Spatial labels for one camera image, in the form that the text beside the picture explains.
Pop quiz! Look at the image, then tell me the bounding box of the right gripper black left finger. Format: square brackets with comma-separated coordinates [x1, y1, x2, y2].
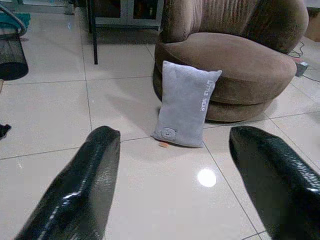
[13, 125, 121, 240]

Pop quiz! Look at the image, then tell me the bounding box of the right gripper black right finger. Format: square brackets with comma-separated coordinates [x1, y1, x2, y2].
[228, 125, 320, 240]

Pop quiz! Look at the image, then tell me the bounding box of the grey pillow with bear print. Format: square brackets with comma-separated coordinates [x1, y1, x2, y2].
[151, 60, 223, 149]

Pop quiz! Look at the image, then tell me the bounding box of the brown round sofa chair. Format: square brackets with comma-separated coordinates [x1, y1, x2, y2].
[152, 0, 310, 124]

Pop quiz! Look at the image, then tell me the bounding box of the small black object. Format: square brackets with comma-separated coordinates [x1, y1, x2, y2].
[0, 123, 12, 140]

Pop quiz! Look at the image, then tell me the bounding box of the grey power strip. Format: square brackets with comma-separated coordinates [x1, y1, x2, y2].
[294, 59, 310, 77]

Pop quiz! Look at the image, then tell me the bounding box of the black metal table leg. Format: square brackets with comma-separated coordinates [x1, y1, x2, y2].
[86, 0, 100, 65]

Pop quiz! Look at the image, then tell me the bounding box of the black mesh waste bin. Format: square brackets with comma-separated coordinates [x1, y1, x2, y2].
[0, 37, 30, 81]

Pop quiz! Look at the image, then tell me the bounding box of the white cabinet with glass doors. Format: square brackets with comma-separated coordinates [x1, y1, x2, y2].
[93, 0, 165, 32]

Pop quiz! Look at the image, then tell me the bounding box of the teal cloth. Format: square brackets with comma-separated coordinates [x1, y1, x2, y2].
[0, 12, 31, 30]

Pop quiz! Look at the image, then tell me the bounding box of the black power cable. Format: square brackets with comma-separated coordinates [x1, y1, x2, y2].
[288, 41, 306, 60]

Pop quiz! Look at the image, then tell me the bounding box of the grey metal tube frame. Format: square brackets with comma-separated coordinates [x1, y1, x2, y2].
[0, 6, 27, 38]

